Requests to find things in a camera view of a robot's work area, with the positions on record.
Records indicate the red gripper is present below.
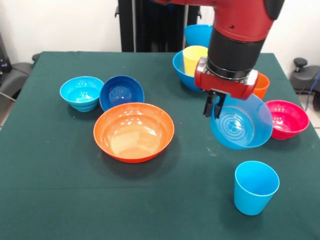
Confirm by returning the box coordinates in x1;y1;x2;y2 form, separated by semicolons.
194;56;260;120

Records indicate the blue flat-bottomed ringed bowl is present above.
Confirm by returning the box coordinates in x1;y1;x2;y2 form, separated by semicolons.
209;93;274;151

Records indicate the yellow plastic cup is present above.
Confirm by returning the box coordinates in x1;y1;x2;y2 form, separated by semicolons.
183;45;209;77

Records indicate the large blue plastic bowl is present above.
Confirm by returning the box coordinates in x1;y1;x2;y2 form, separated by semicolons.
172;49;206;92
183;24;214;50

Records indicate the large orange plastic bowl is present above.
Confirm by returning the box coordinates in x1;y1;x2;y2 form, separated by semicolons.
93;102;175;164

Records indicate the orange plastic cup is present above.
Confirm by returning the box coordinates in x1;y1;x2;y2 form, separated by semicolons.
252;72;271;101

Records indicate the pink plastic bowl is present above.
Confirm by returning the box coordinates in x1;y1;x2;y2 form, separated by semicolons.
264;100;311;141

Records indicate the dark blue plastic bowl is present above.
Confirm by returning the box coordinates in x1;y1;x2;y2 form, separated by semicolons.
99;75;145;113

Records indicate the light blue plastic cup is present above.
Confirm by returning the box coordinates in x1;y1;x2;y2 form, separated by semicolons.
233;160;280;216

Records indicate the black equipment base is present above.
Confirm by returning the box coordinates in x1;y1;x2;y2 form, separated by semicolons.
289;57;320;95
0;32;34;101

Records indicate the small cyan plastic bowl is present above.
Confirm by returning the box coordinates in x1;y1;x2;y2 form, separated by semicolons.
59;76;105;113

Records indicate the dark green tablecloth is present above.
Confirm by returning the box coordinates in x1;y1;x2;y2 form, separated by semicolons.
0;51;320;240

